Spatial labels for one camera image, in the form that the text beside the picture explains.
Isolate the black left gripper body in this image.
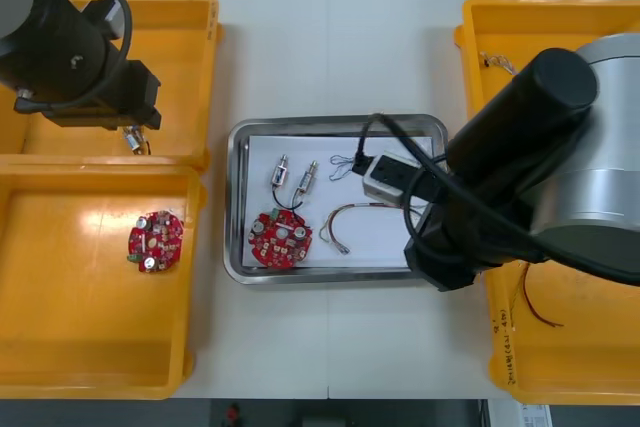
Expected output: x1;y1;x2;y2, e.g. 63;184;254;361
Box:
47;60;164;131

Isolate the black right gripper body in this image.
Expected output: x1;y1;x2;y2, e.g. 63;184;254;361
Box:
403;206;494;294

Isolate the red black green-yellow wire harness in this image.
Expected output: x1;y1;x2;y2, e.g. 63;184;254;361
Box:
318;201;416;256

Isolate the yellow-orange plastic bin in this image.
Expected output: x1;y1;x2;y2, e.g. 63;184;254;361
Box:
484;256;640;406
0;154;209;401
0;0;225;171
453;0;640;121

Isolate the white paper sheet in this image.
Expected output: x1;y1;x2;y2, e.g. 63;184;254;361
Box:
241;134;436;271

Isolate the steel tray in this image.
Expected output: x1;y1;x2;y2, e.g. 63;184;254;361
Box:
223;113;450;286

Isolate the round red circuit board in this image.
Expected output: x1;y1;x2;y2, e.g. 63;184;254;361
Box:
126;210;186;275
247;207;314;269

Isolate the metal solenoid white label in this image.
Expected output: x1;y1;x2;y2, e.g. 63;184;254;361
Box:
288;159;322;211

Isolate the metal solenoid blue label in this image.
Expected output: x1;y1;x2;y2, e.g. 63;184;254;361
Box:
268;153;301;211

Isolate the blue-white wire harness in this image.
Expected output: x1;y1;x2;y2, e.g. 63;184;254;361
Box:
327;153;369;183

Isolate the thin white-grey wire harness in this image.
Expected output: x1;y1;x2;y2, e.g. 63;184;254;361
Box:
478;50;522;80

